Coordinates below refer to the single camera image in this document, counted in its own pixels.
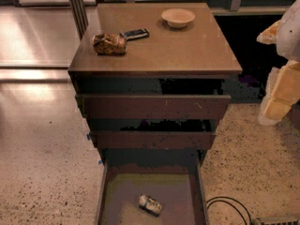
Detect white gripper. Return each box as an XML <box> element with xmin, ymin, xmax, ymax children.
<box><xmin>256</xmin><ymin>0</ymin><xmax>300</xmax><ymax>126</ymax></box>

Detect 7up soda can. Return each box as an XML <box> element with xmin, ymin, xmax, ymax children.
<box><xmin>139</xmin><ymin>194</ymin><xmax>162</xmax><ymax>217</ymax></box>

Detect grey power strip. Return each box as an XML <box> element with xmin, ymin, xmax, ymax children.
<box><xmin>252</xmin><ymin>217</ymin><xmax>300</xmax><ymax>225</ymax></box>

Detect brown drawer cabinet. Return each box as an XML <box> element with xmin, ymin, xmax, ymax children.
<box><xmin>67</xmin><ymin>2</ymin><xmax>244</xmax><ymax>225</ymax></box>

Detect drawer dark brown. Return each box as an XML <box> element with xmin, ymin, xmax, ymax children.
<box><xmin>90</xmin><ymin>130</ymin><xmax>216</xmax><ymax>150</ymax></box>
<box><xmin>76</xmin><ymin>94</ymin><xmax>231</xmax><ymax>120</ymax></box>

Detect crumpled brown snack bag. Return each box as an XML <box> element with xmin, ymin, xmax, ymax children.
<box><xmin>93</xmin><ymin>34</ymin><xmax>127</xmax><ymax>55</ymax></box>

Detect open bottom drawer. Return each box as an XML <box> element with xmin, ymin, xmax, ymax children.
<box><xmin>97</xmin><ymin>158</ymin><xmax>210</xmax><ymax>225</ymax></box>

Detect top drawer dark brown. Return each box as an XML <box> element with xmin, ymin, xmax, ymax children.
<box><xmin>76</xmin><ymin>94</ymin><xmax>231</xmax><ymax>120</ymax></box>

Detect middle drawer dark brown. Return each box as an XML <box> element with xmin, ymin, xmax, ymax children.
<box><xmin>90</xmin><ymin>130</ymin><xmax>216</xmax><ymax>150</ymax></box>

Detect black floor cable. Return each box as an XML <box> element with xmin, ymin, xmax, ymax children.
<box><xmin>205</xmin><ymin>196</ymin><xmax>253</xmax><ymax>225</ymax></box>

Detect white ceramic bowl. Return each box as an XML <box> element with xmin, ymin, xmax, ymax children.
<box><xmin>161</xmin><ymin>8</ymin><xmax>195</xmax><ymax>28</ymax></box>

